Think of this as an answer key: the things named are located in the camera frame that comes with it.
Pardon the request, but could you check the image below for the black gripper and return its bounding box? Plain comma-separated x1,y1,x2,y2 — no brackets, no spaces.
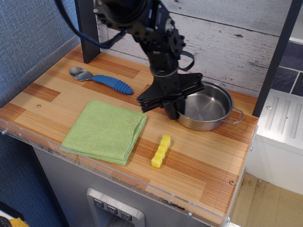
137,71,204,120

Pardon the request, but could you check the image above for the stainless steel pot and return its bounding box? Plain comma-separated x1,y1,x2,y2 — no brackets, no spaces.
178,81,244,131

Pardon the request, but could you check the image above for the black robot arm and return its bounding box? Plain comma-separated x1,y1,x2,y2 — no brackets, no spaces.
93,0,204,120

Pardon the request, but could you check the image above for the yellow plastic corn piece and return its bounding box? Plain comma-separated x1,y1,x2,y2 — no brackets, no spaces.
151,135,171,168

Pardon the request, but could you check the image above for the green folded cloth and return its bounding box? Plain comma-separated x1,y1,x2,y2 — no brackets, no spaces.
62,100,147,166

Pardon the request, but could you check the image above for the clear acrylic table guard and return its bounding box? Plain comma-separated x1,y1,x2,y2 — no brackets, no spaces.
0,115,258,227

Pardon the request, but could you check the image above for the white ribbed counter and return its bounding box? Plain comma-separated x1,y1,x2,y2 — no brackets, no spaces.
257,89,303,149

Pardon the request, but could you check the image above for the silver dispenser panel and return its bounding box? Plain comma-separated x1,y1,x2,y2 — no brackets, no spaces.
87,188,145,227

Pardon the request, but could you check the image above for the yellow object bottom left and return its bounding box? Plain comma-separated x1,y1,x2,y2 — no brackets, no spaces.
9,218,29,227

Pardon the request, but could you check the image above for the blue handled metal spoon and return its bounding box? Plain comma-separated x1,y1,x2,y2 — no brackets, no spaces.
69,67,134,95

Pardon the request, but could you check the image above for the dark grey right post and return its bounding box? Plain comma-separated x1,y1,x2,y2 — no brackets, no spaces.
252,0,303,117

